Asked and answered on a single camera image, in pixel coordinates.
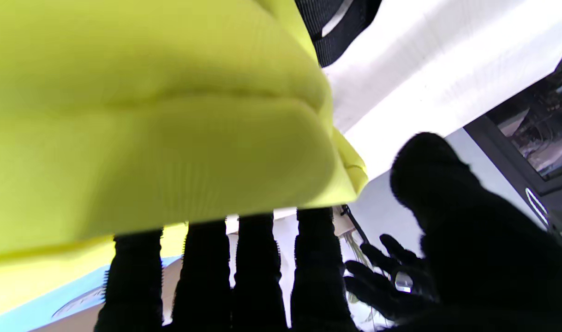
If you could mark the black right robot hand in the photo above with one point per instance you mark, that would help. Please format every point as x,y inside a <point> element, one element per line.
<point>484,258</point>

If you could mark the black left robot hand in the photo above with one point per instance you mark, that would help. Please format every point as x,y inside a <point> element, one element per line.
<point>387,286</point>

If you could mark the blue and yellow school backpack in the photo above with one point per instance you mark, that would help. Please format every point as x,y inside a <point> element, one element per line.
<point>147,115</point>

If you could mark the black stand leg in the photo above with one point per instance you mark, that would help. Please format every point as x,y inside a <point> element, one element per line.
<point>355,223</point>

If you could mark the black framed monitor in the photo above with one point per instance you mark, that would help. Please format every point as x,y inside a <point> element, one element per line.
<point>544,138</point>

